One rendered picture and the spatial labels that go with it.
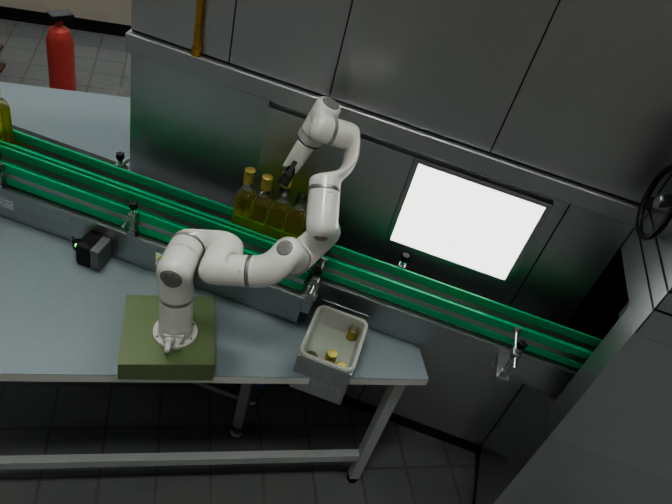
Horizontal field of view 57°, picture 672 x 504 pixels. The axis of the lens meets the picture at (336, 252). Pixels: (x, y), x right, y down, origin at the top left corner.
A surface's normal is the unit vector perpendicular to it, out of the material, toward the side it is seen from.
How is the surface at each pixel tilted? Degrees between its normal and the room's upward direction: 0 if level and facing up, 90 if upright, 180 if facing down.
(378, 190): 90
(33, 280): 0
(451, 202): 90
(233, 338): 0
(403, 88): 90
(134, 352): 2
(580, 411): 90
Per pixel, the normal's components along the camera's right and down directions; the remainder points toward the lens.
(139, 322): 0.19, -0.74
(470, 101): -0.25, 0.59
